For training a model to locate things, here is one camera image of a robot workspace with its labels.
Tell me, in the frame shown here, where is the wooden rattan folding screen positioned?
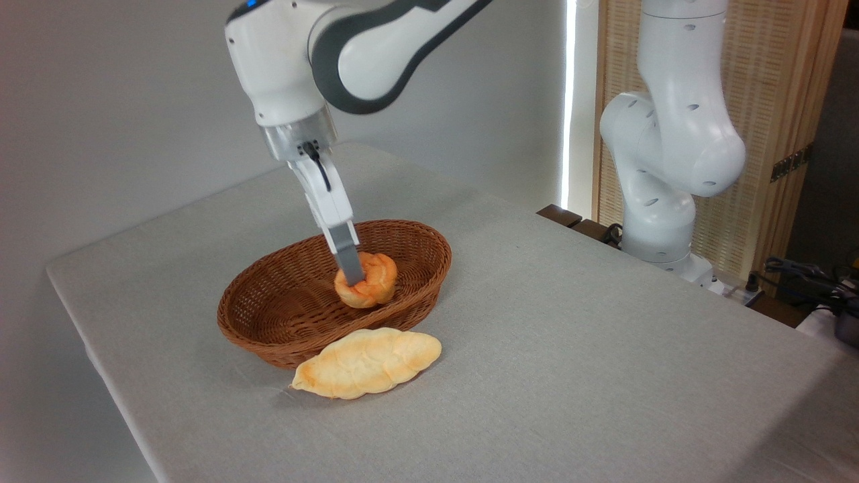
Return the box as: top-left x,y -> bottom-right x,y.
592,0 -> 850,296

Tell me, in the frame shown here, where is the black cable bundle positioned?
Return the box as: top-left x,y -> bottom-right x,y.
763,256 -> 859,317

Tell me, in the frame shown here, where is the round orange bread roll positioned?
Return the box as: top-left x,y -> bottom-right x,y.
334,252 -> 399,309

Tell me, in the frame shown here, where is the brown wicker basket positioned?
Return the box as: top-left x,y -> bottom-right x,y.
217,219 -> 453,371

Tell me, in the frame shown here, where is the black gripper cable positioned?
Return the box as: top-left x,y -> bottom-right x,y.
301,140 -> 332,193

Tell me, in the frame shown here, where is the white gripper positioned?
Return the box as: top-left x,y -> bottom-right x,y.
288,148 -> 366,287

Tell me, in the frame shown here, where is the dark brown wooden block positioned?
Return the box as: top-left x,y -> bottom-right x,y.
570,219 -> 622,250
536,204 -> 583,229

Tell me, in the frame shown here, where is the grey tablecloth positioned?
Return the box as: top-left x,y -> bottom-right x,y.
46,141 -> 859,483

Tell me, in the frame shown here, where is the dark metal screen hinge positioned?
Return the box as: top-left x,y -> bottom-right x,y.
770,143 -> 814,183

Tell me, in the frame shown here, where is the long pale bread loaf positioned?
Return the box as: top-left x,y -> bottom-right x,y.
290,327 -> 444,401

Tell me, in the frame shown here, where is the white power strip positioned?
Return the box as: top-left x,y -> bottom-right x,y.
711,278 -> 766,309

